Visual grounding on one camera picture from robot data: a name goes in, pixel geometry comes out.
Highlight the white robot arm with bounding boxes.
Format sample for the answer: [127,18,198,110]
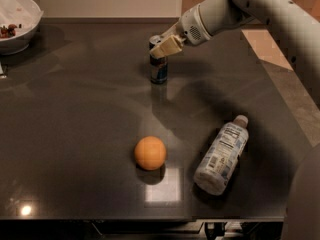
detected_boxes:
[150,0,320,240]

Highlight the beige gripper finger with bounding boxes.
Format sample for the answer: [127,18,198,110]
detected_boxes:
[150,35,183,59]

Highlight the clear plastic water bottle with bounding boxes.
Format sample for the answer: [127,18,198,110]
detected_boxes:
[193,115,249,196]

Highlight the orange fruit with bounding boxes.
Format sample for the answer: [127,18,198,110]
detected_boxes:
[134,136,167,171]

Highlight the white bowl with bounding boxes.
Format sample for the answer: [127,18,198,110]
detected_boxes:
[0,0,43,55]

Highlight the dark red food bits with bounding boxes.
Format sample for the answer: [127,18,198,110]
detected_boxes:
[0,24,22,39]

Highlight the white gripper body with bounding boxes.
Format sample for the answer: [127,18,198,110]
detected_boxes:
[161,4,212,46]

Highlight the redbull can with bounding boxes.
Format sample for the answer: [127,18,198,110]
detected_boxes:
[149,35,168,84]

